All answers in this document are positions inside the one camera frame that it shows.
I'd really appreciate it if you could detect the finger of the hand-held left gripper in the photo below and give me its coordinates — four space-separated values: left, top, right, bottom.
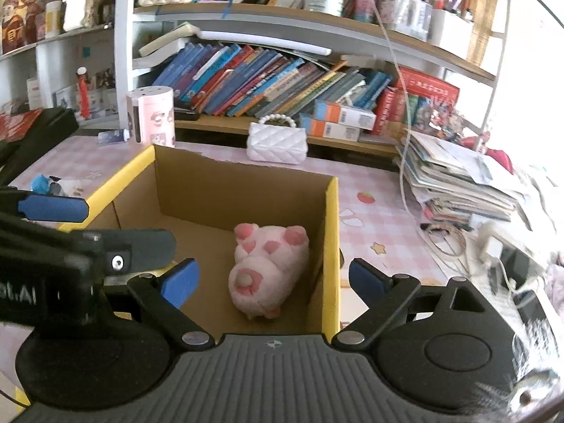
73 228 178 284
0 187 90 225

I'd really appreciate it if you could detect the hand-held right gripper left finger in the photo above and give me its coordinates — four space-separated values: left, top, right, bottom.
127 258 216 354

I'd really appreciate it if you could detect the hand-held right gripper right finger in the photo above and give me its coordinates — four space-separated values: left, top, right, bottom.
330 258 499 350

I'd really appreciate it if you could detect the pink plush pig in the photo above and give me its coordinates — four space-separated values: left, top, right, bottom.
228 222 311 320

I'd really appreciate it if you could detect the yellow-edged cardboard box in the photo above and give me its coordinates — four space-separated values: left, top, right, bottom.
57 145 343 336

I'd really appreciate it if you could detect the white crumpled wrapper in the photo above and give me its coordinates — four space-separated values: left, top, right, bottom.
57 178 85 197

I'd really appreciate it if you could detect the black bag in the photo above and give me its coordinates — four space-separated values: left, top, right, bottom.
0 108 80 186

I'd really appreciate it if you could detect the blue and white tube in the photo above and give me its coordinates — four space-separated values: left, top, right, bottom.
98 129 133 146

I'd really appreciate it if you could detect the red and white figurine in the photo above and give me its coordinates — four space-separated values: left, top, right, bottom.
76 67 91 120

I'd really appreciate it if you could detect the stack of papers and magazines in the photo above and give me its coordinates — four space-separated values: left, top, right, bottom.
394 130 530 231

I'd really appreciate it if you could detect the pink and white cylinder container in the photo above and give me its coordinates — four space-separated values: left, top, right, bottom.
126 86 177 149

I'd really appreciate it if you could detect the white power adapter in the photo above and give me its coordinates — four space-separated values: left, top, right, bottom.
478 222 516 266

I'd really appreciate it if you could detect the black device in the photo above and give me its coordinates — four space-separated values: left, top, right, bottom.
498 247 534 296

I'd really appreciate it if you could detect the orange and white carton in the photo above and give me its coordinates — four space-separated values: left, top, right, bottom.
314 100 378 131
300 114 362 142

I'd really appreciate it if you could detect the white bookshelf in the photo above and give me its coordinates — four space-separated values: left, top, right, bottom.
0 0 513 160

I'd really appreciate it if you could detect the red cloth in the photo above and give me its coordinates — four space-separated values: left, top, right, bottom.
485 147 514 173

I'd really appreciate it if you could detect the white mug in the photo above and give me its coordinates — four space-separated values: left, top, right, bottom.
44 1 63 38

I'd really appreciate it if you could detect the figure print box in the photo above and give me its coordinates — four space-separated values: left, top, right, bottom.
0 0 47 56

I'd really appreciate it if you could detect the red boxed book set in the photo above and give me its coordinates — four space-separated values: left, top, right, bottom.
374 68 461 137

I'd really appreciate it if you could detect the row of leaning colourful books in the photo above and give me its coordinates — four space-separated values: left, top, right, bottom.
152 42 395 121

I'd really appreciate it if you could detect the thick white flat book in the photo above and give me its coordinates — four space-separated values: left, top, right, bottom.
139 22 202 58

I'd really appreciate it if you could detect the thin white flat book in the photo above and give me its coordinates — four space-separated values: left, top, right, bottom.
198 31 334 56

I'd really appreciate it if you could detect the white storage box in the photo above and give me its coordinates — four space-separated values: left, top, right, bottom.
429 6 475 50

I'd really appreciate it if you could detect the group of cosmetic bottles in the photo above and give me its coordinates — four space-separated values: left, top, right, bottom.
378 0 477 41

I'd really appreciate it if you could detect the round silver tin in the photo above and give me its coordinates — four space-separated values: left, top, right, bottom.
304 0 345 17

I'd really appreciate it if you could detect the woven tan box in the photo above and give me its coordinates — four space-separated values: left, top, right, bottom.
466 0 501 65

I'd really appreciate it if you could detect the white quilted pearl-handle handbag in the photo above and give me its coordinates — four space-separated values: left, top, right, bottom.
246 115 308 165

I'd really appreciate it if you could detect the white hanging cable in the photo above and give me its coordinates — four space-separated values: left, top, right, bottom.
368 0 420 217

